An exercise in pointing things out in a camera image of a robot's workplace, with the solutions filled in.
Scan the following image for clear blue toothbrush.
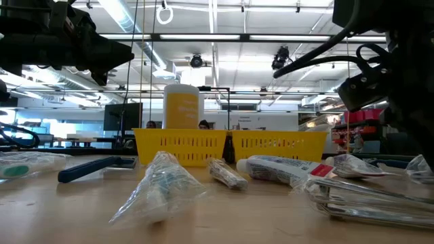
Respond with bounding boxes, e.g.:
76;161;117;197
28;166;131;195
108;150;208;227

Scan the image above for black metal stand frame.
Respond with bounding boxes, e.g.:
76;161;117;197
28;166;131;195
197;85;232;131

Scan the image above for black hanging cable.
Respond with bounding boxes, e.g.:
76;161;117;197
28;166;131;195
149;0;159;121
119;0;140;144

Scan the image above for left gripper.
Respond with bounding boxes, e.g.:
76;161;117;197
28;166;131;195
0;0;135;86

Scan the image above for black ceiling camera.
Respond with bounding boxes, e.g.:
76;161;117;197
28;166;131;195
271;45;292;71

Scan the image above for crinkled clear plastic packet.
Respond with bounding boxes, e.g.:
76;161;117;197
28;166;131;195
404;154;434;185

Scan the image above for storage shelf rack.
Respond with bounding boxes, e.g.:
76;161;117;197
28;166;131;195
332;121;384;155

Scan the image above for tan hanging cord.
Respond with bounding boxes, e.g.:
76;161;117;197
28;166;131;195
138;0;146;129

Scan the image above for black slotted plastic basket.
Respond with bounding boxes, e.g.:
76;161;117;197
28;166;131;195
222;131;237;164

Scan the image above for dark blue handled razor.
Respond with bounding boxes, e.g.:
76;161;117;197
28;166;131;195
57;155;138;184

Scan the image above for white hanging cable ring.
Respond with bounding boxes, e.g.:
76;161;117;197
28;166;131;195
155;4;174;26

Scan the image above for white toothpaste tube red end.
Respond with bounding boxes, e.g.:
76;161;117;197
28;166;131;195
236;155;336;188

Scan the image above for clear white toothbrush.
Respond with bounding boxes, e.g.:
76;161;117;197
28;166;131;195
291;174;434;231

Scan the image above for yellow slotted plastic basket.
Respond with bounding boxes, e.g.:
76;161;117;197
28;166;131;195
132;127;227;167
232;129;328;164

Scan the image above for white canister yellow label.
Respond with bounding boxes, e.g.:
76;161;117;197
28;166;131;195
162;83;205;130

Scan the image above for red storage bins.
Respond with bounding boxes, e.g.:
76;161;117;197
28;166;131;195
342;108;384;125

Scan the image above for black computer monitor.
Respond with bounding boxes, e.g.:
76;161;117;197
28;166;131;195
103;102;144;132

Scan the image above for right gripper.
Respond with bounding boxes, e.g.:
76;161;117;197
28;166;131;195
337;29;434;172

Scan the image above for black cable loop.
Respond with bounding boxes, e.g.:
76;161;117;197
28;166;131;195
0;121;41;150

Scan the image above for silver ventilation duct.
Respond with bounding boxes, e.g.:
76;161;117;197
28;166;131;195
97;0;167;70

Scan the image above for clear wrapped travel tube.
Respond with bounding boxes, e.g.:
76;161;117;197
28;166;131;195
0;150;69;181

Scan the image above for small grey packet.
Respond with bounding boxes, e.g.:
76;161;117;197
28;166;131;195
207;157;250;192

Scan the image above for black overhead camera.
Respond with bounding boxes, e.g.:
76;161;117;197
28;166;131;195
189;54;205;69

